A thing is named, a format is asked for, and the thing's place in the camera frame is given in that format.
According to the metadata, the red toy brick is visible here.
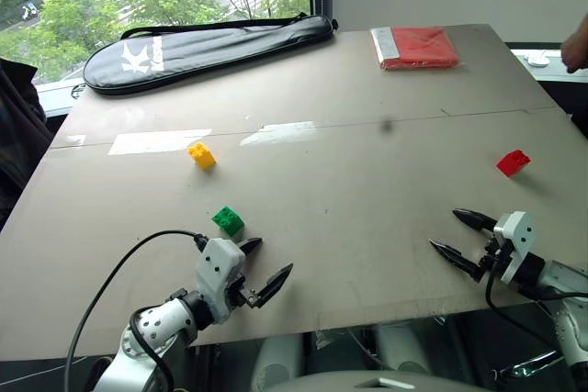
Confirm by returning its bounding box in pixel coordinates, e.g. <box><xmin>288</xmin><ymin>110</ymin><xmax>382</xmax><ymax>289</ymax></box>
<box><xmin>495</xmin><ymin>149</ymin><xmax>532</xmax><ymax>178</ymax></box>

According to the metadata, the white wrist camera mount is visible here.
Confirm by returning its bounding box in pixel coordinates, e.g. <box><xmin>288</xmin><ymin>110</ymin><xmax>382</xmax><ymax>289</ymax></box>
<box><xmin>493</xmin><ymin>210</ymin><xmax>537</xmax><ymax>285</ymax></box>
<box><xmin>194</xmin><ymin>237</ymin><xmax>247</xmax><ymax>324</ymax></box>

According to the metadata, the yellow toy brick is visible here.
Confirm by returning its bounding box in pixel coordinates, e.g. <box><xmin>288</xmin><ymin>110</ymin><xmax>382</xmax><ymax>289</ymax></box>
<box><xmin>186</xmin><ymin>140</ymin><xmax>218</xmax><ymax>171</ymax></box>

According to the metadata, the dark hanging garment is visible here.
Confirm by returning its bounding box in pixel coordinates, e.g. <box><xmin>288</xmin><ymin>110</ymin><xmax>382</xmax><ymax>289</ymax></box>
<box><xmin>0</xmin><ymin>56</ymin><xmax>55</xmax><ymax>230</ymax></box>

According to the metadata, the green toy brick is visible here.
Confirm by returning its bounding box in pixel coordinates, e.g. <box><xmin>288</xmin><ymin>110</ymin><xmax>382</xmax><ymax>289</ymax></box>
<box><xmin>210</xmin><ymin>205</ymin><xmax>246</xmax><ymax>238</ymax></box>

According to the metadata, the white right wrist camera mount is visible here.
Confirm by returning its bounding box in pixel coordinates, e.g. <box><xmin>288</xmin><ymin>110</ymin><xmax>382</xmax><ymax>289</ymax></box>
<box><xmin>493</xmin><ymin>210</ymin><xmax>537</xmax><ymax>285</ymax></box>

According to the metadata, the red cloth in plastic wrap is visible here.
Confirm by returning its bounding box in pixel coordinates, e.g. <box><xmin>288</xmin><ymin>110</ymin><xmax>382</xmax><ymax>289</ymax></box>
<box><xmin>369</xmin><ymin>25</ymin><xmax>461</xmax><ymax>73</ymax></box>

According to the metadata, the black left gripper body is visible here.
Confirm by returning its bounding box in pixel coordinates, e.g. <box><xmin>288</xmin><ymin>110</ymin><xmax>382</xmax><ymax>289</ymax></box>
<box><xmin>224</xmin><ymin>274</ymin><xmax>261</xmax><ymax>310</ymax></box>

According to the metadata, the grey rounded leg shape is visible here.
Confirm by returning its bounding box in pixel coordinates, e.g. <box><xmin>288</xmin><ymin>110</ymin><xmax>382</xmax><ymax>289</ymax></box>
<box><xmin>372</xmin><ymin>321</ymin><xmax>434</xmax><ymax>375</ymax></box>
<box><xmin>254</xmin><ymin>333</ymin><xmax>305</xmax><ymax>392</ymax></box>

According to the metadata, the bystander bare hand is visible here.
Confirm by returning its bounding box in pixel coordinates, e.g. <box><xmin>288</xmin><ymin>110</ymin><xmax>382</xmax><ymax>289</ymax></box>
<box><xmin>560</xmin><ymin>12</ymin><xmax>588</xmax><ymax>74</ymax></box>

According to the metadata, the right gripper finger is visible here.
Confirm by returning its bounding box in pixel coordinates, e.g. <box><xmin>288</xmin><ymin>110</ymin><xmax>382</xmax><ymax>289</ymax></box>
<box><xmin>427</xmin><ymin>239</ymin><xmax>487</xmax><ymax>284</ymax></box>
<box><xmin>451</xmin><ymin>208</ymin><xmax>500</xmax><ymax>232</ymax></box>

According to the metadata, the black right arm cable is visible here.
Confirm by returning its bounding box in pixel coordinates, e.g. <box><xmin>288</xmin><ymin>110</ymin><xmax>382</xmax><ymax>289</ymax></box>
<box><xmin>484</xmin><ymin>242</ymin><xmax>573</xmax><ymax>361</ymax></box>

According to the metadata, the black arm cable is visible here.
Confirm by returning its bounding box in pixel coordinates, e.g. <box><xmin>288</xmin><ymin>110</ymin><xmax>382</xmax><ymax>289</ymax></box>
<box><xmin>63</xmin><ymin>230</ymin><xmax>210</xmax><ymax>392</ymax></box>
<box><xmin>484</xmin><ymin>242</ymin><xmax>573</xmax><ymax>361</ymax></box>

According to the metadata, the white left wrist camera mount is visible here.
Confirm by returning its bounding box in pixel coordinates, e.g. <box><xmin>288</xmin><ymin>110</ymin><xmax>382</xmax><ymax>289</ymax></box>
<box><xmin>194</xmin><ymin>237</ymin><xmax>247</xmax><ymax>324</ymax></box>

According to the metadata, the black racket bag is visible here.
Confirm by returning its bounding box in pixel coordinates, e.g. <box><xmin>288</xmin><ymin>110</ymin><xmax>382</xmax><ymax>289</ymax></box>
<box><xmin>81</xmin><ymin>11</ymin><xmax>340</xmax><ymax>96</ymax></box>

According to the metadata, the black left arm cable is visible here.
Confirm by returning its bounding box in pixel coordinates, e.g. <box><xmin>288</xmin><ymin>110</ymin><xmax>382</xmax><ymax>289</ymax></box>
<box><xmin>63</xmin><ymin>230</ymin><xmax>210</xmax><ymax>392</ymax></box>

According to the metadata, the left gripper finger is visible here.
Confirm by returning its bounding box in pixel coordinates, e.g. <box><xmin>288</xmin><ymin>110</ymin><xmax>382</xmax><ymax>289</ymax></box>
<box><xmin>251</xmin><ymin>263</ymin><xmax>294</xmax><ymax>309</ymax></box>
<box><xmin>235</xmin><ymin>237</ymin><xmax>264</xmax><ymax>257</ymax></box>

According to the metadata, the grey rounded robot body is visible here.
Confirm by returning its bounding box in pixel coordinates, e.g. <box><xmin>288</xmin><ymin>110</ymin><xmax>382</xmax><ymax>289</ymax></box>
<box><xmin>270</xmin><ymin>369</ymin><xmax>491</xmax><ymax>392</ymax></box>

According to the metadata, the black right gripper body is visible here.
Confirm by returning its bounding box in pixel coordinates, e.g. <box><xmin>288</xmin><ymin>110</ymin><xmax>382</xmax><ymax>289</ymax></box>
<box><xmin>476</xmin><ymin>226</ymin><xmax>511</xmax><ymax>281</ymax></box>

